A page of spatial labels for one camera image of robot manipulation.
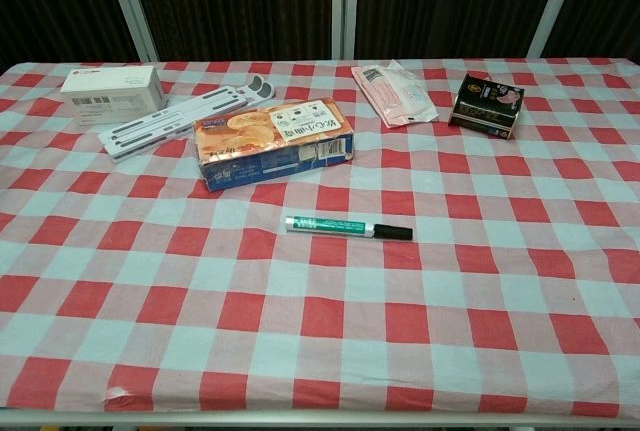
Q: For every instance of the green marker pen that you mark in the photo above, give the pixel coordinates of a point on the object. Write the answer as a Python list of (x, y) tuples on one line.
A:
[(325, 226)]

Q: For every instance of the black marker cap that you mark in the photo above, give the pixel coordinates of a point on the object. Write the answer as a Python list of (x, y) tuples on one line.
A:
[(395, 232)]

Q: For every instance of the orange biscuit box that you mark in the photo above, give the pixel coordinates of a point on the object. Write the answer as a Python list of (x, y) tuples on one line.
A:
[(260, 136)]

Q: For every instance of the red white checkered tablecloth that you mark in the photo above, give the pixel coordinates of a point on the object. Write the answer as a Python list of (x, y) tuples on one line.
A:
[(320, 301)]

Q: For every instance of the pink plastic packet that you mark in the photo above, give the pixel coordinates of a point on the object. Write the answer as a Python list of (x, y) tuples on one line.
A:
[(400, 96)]

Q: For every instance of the white folding laptop stand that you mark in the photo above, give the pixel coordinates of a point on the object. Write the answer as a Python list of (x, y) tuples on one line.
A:
[(150, 128)]

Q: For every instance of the black snack box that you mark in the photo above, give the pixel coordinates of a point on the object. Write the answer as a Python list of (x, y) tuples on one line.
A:
[(485, 106)]

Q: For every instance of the white cardboard box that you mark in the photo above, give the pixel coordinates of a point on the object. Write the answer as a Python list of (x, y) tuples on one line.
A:
[(115, 93)]

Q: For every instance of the white partition post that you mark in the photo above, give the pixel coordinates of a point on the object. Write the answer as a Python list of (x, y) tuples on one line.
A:
[(344, 1), (132, 6), (552, 6)]

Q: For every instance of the metal table edge rail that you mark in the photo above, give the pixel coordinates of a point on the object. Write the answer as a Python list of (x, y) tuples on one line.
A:
[(320, 421)]

